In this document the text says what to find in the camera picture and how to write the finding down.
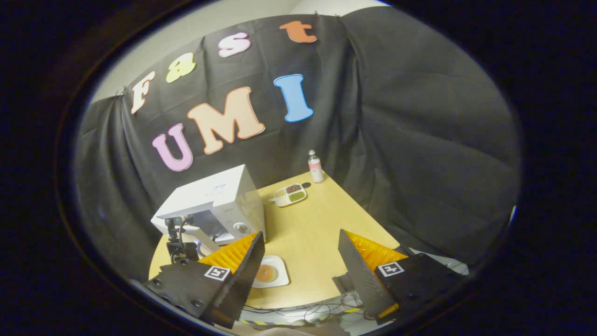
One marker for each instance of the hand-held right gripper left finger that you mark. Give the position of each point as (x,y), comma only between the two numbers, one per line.
(245,284)

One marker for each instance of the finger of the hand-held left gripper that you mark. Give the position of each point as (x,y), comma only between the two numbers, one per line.
(173,228)

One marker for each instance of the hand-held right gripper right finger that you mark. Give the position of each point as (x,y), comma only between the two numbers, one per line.
(359,280)

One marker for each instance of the sugared orange donut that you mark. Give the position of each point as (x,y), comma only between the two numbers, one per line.
(266,274)

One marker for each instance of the white microwave oven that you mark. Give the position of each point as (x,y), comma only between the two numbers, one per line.
(224,186)

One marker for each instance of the white square plate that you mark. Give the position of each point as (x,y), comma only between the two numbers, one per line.
(279,273)

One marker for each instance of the yellow black striped tape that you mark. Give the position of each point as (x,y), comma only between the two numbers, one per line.
(268,322)

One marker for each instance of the white divided snack tray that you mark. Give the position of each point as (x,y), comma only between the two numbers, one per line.
(290,195)

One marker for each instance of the small clear bottle pink label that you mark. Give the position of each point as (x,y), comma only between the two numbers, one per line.
(315,168)

